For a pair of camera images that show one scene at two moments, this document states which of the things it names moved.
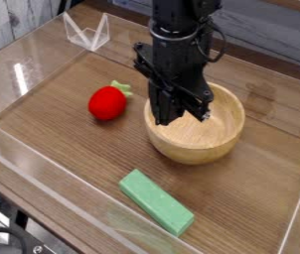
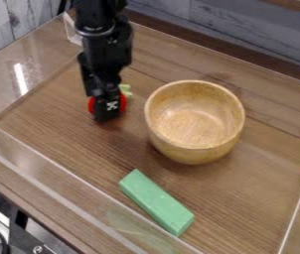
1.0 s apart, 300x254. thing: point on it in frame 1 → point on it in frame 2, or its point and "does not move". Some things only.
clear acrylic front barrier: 40,210 does not move
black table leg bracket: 19,223 does not move
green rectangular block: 159,204 does not move
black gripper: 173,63 → 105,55
